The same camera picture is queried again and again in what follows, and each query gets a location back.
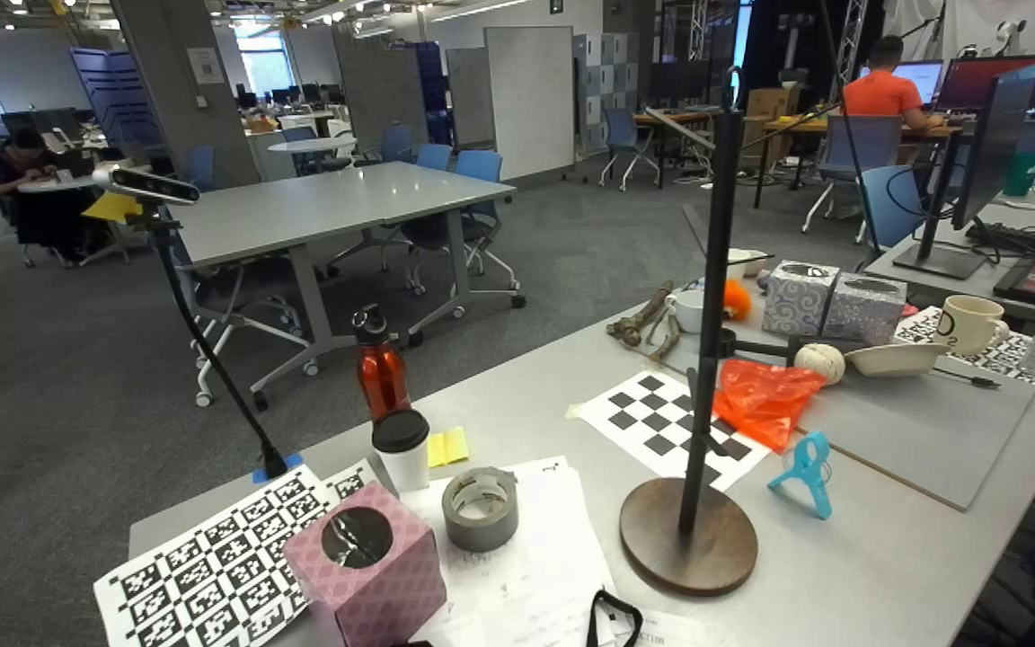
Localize grey tape roll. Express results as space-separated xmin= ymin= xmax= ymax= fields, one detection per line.
xmin=437 ymin=462 xmax=524 ymax=558

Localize white cup black lid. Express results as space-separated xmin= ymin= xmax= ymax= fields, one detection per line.
xmin=365 ymin=407 xmax=433 ymax=496

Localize brown driftwood stick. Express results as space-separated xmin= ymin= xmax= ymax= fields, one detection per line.
xmin=604 ymin=276 xmax=680 ymax=352
xmin=639 ymin=311 xmax=690 ymax=365

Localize pink tissue box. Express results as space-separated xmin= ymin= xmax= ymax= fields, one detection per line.
xmin=281 ymin=476 xmax=450 ymax=647

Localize white printed paper sheets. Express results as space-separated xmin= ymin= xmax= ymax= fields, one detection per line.
xmin=400 ymin=453 xmax=667 ymax=647

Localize grey patterned tissue box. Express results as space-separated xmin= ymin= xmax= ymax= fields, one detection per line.
xmin=824 ymin=270 xmax=913 ymax=347
xmin=759 ymin=257 xmax=844 ymax=342

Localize black camera stand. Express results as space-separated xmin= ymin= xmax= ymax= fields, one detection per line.
xmin=108 ymin=164 xmax=296 ymax=485

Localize orange plastic bag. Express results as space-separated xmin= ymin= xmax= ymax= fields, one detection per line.
xmin=708 ymin=354 xmax=834 ymax=457

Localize black lanyard strap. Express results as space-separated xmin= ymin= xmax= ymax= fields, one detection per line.
xmin=581 ymin=587 xmax=645 ymax=647

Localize yellow sticky note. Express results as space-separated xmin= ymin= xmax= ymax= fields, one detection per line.
xmin=420 ymin=423 xmax=473 ymax=469

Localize person in orange shirt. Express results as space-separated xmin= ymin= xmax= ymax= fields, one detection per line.
xmin=836 ymin=32 xmax=956 ymax=136

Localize blue tape piece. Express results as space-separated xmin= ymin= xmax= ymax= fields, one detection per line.
xmin=248 ymin=449 xmax=305 ymax=490

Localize grey rectangular mat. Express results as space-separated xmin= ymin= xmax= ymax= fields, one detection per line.
xmin=708 ymin=336 xmax=1035 ymax=512

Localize black computer monitor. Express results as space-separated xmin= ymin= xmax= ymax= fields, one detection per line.
xmin=890 ymin=61 xmax=1035 ymax=287

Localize large fiducial marker sheet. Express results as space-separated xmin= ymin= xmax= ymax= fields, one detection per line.
xmin=90 ymin=457 xmax=384 ymax=647

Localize white whiteboard panel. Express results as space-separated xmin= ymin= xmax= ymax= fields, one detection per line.
xmin=481 ymin=21 xmax=580 ymax=184

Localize blue office chair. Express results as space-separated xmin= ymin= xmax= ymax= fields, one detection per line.
xmin=402 ymin=143 xmax=533 ymax=342

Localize large grey meeting table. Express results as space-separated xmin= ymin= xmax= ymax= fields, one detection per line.
xmin=164 ymin=158 xmax=520 ymax=413

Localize black white checkerboard sheet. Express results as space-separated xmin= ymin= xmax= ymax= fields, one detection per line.
xmin=565 ymin=365 xmax=776 ymax=496

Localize white ball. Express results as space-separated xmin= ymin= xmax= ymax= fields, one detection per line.
xmin=790 ymin=336 xmax=853 ymax=391

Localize person in black clothes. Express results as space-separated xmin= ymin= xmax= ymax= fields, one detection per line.
xmin=0 ymin=122 xmax=103 ymax=270

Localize red water bottle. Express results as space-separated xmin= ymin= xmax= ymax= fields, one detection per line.
xmin=346 ymin=300 xmax=412 ymax=423

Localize orange ball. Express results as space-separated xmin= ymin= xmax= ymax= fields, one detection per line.
xmin=720 ymin=276 xmax=759 ymax=322

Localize beige ceramic mug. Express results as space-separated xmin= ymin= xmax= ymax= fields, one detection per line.
xmin=935 ymin=290 xmax=1008 ymax=364

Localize black pole wooden base stand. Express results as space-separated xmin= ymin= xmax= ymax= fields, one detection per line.
xmin=614 ymin=103 xmax=805 ymax=599

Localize blue plastic clothes peg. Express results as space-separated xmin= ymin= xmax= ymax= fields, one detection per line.
xmin=765 ymin=429 xmax=842 ymax=523

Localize beige shallow bowl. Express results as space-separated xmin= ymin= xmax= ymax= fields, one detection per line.
xmin=844 ymin=336 xmax=953 ymax=382

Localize white bowl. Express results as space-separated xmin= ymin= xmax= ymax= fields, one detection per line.
xmin=663 ymin=279 xmax=726 ymax=336

